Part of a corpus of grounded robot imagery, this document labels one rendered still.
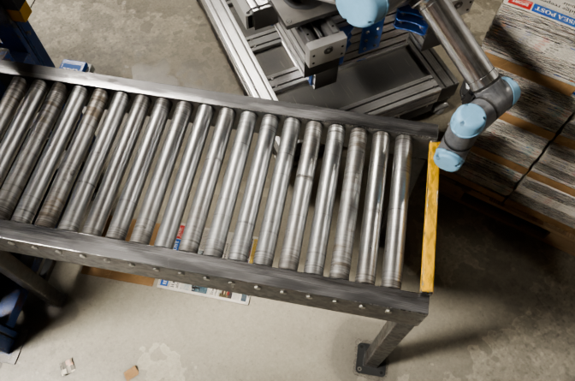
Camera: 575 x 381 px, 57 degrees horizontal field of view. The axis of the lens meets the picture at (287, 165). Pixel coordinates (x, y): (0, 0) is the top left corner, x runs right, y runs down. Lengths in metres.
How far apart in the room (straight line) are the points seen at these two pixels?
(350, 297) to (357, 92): 1.22
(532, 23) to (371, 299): 0.83
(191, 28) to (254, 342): 1.62
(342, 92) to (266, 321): 1.01
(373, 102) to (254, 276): 1.19
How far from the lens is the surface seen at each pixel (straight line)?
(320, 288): 1.33
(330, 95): 2.33
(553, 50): 1.64
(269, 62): 2.44
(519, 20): 1.59
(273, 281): 1.33
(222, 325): 2.14
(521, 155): 2.03
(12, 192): 1.61
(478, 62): 1.41
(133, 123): 1.60
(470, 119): 1.33
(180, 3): 3.05
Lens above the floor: 2.07
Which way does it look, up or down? 61 degrees down
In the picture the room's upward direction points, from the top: straight up
